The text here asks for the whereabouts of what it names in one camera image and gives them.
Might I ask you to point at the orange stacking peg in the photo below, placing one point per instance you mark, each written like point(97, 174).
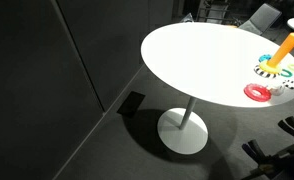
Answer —
point(283, 50)

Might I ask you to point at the black floor plate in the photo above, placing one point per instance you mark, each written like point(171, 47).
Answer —
point(131, 104)

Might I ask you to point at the grey office chair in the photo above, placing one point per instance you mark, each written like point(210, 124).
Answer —
point(263, 16)

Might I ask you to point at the black spring clamp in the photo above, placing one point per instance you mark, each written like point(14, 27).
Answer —
point(292, 128)

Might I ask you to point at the white table pedestal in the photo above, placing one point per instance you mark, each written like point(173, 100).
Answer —
point(183, 136)

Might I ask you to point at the dark metal chair frame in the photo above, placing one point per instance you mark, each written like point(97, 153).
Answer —
point(213, 10)

